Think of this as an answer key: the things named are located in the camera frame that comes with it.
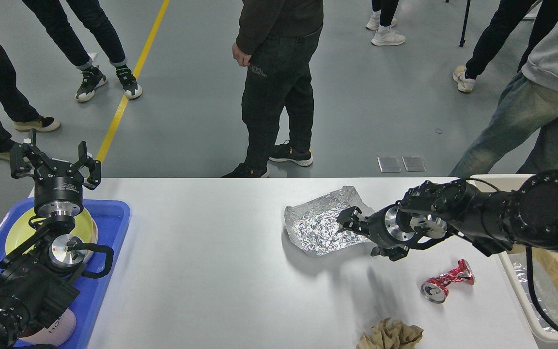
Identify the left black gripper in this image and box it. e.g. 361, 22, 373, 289
10, 129, 102, 217

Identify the brown paper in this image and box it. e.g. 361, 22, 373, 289
356, 318, 423, 349

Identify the beige plastic bin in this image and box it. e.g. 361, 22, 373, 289
470, 174, 558, 346

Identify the person in black pants right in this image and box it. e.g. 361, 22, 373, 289
452, 0, 558, 93

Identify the foil sheet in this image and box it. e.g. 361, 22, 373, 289
507, 253, 558, 336
285, 186, 374, 256

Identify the person in black sneakers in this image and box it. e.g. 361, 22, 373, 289
21, 0, 143, 103

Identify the metal floor plate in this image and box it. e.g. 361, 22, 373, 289
378, 156, 402, 173
402, 156, 427, 172

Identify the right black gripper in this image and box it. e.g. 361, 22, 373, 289
336, 204, 416, 261

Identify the person in dark jacket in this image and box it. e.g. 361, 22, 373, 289
226, 0, 324, 177

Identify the blue plastic tray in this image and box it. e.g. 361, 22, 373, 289
0, 197, 130, 349

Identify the pink mug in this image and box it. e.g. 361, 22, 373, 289
20, 309, 76, 346

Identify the yellow plate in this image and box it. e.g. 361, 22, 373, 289
5, 208, 92, 268

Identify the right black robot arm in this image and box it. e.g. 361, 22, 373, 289
337, 170, 558, 302

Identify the crushed red can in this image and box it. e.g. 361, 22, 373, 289
420, 259, 475, 303

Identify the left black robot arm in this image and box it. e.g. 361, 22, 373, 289
0, 129, 114, 349

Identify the person in white sneakers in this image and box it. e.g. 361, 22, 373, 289
366, 0, 405, 47

